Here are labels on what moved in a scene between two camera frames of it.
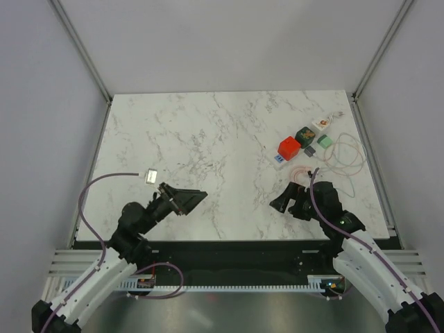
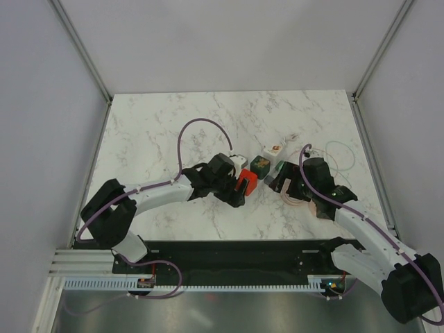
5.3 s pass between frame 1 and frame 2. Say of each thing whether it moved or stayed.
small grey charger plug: moved
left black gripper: moved
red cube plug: moved
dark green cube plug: moved
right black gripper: moved
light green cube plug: moved
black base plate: stayed
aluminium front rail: stayed
